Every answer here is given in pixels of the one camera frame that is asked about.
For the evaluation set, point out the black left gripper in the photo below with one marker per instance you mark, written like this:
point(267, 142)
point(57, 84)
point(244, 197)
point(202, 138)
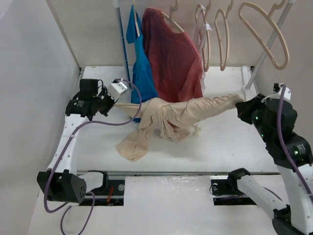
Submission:
point(104, 91)

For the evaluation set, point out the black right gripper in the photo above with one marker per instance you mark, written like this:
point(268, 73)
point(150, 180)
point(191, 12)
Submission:
point(244, 107)

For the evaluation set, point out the beige trousers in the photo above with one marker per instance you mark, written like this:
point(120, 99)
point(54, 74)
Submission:
point(174, 120)

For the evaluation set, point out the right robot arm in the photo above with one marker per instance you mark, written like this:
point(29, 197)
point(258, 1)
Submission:
point(274, 118)

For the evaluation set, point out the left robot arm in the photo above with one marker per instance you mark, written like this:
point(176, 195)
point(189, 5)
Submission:
point(60, 182)

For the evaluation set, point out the beige hanger under white garment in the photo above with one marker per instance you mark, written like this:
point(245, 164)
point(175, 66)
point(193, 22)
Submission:
point(206, 44)

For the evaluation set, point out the beige hanger under blue shirt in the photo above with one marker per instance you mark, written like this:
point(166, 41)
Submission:
point(135, 19)

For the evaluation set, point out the white garment on hanger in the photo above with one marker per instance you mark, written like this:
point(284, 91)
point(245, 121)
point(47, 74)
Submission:
point(200, 41)

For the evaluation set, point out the beige hanger under red shirt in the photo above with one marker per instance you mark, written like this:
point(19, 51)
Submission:
point(173, 22)

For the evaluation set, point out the white clothes rack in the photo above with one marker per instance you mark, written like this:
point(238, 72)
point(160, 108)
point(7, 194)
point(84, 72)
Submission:
point(266, 47)

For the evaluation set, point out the blue t-shirt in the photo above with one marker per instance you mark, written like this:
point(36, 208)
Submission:
point(142, 72)

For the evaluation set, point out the red t-shirt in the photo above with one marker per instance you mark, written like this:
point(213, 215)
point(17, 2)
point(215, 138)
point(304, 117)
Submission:
point(175, 61)

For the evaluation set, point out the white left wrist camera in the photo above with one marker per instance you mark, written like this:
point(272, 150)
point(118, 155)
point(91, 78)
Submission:
point(116, 89)

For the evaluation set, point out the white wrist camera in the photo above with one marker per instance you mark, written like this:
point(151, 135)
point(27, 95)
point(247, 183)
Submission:
point(280, 89)
point(116, 89)

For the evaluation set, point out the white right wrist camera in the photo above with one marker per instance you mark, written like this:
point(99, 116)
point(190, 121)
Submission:
point(280, 89)

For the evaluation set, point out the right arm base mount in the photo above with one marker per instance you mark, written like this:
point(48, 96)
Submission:
point(225, 190)

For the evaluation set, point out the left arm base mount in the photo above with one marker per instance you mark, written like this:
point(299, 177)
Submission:
point(107, 189)

